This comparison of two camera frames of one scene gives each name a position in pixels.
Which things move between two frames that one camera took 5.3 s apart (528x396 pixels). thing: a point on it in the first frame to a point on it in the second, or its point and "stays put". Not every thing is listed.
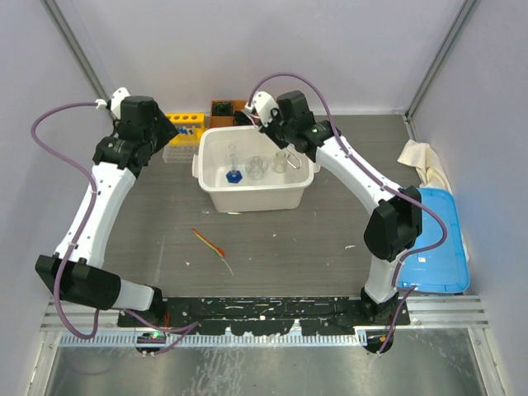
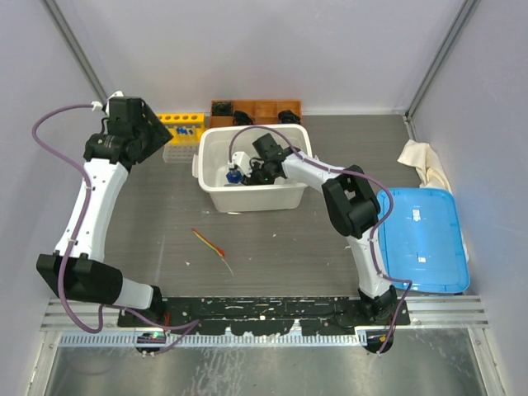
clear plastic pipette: [161, 256] stays put
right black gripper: [267, 130] to [250, 181]
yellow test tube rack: [190, 126] stays put
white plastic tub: [245, 169] stays put
